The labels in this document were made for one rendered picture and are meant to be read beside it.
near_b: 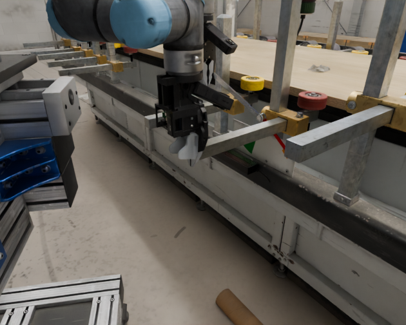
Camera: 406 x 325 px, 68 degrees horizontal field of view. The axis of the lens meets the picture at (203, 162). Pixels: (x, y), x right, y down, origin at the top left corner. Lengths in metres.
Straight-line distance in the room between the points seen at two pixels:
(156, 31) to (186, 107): 0.19
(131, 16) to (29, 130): 0.34
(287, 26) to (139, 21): 0.47
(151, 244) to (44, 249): 0.56
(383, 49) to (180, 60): 0.39
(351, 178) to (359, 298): 0.65
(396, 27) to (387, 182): 0.47
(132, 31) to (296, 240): 1.14
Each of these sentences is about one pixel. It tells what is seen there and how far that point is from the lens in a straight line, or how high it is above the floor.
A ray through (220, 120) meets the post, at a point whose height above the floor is 0.77.
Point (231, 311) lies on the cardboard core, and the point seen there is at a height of 0.07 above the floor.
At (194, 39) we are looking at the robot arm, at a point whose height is 1.09.
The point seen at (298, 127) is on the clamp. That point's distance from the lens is 0.84.
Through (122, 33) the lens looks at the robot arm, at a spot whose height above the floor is 1.11.
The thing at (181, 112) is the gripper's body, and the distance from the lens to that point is 0.58.
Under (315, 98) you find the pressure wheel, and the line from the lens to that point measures 0.91.
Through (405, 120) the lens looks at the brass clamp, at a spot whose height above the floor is 0.94.
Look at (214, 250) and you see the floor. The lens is 1.64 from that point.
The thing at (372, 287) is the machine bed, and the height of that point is 0.27.
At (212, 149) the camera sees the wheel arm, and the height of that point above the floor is 0.85.
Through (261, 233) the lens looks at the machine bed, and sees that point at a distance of 1.51.
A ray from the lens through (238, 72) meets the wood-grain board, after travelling 1.22.
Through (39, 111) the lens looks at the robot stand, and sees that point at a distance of 0.67.
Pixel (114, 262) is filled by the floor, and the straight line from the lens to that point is 1.64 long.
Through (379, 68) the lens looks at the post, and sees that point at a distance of 0.72.
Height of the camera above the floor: 1.15
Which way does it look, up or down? 29 degrees down
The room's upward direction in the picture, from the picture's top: straight up
